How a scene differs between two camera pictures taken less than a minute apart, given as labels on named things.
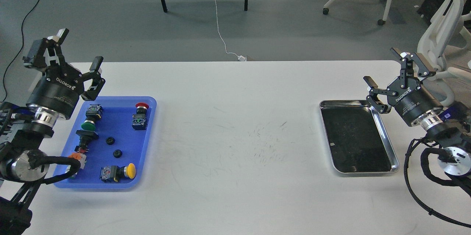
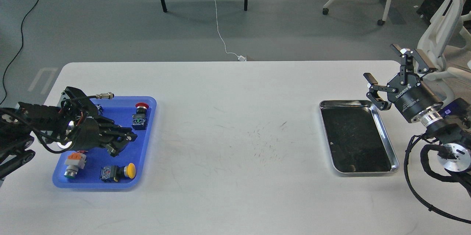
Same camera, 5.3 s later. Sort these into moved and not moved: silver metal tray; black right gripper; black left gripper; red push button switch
Moved: black left gripper
Not moved: black right gripper; red push button switch; silver metal tray
